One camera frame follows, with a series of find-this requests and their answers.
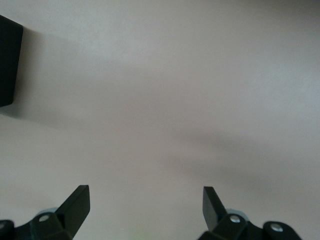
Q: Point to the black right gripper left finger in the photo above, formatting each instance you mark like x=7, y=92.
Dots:
x=72, y=210

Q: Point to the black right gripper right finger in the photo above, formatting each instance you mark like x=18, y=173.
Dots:
x=215, y=212

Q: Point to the black plastic tray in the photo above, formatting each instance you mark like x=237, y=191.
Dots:
x=8, y=62

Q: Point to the table cover sheet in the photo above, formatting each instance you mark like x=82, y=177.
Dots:
x=162, y=100

